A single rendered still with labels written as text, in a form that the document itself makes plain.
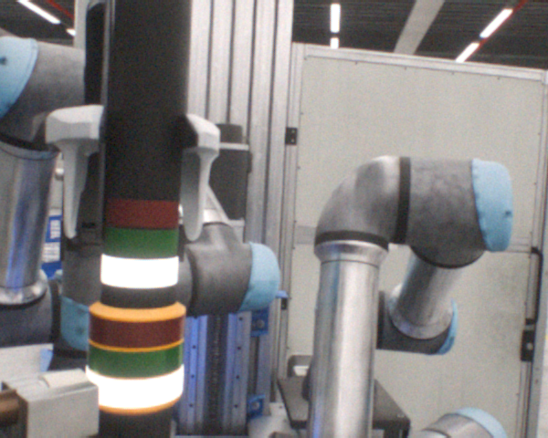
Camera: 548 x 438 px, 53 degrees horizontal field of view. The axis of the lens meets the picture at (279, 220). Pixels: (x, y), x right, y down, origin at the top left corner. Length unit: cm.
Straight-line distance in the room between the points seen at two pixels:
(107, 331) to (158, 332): 2
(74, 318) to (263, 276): 19
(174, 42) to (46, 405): 16
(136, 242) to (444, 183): 51
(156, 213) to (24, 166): 63
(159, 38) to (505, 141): 223
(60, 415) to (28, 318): 79
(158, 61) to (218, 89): 96
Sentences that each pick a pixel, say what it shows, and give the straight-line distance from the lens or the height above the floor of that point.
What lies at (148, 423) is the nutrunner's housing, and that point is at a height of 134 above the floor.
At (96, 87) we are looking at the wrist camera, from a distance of 38.
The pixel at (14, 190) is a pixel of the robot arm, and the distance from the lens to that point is 89.
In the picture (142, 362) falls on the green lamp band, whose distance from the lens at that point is 25.
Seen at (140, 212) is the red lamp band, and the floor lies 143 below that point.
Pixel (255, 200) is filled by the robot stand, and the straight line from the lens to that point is 120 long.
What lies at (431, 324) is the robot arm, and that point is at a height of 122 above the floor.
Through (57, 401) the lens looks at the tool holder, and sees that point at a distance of 24.
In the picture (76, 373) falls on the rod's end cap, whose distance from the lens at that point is 26.
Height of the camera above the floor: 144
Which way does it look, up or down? 3 degrees down
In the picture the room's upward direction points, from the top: 3 degrees clockwise
